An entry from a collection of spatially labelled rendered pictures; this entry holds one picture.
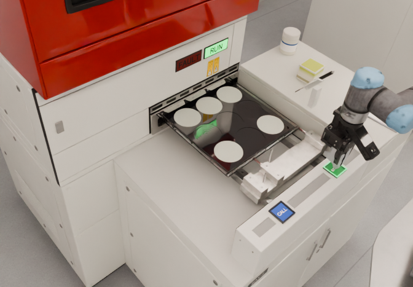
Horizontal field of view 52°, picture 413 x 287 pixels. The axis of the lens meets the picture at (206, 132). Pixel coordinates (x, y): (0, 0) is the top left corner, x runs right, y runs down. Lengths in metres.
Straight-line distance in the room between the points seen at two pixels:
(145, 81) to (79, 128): 0.26
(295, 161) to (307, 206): 0.26
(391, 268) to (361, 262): 1.00
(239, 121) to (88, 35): 0.69
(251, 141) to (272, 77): 0.31
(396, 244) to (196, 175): 0.68
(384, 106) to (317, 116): 0.46
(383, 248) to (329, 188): 0.26
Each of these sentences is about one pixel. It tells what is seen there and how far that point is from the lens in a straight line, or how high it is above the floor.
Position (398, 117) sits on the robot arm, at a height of 1.29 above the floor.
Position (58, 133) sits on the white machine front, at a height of 1.06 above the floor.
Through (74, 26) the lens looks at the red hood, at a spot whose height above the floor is 1.41.
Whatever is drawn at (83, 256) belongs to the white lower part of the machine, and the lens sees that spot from 1.88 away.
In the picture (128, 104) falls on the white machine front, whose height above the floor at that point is 1.03.
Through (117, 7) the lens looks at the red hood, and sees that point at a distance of 1.15.
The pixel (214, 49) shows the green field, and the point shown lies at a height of 1.10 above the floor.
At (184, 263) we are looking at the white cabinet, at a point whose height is 0.65.
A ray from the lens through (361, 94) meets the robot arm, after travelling 1.19.
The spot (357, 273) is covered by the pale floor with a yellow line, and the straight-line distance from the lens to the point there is 2.40.
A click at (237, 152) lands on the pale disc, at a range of 1.47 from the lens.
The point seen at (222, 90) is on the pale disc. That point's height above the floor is 0.90.
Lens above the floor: 1.97
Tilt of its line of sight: 45 degrees down
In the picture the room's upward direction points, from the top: 6 degrees clockwise
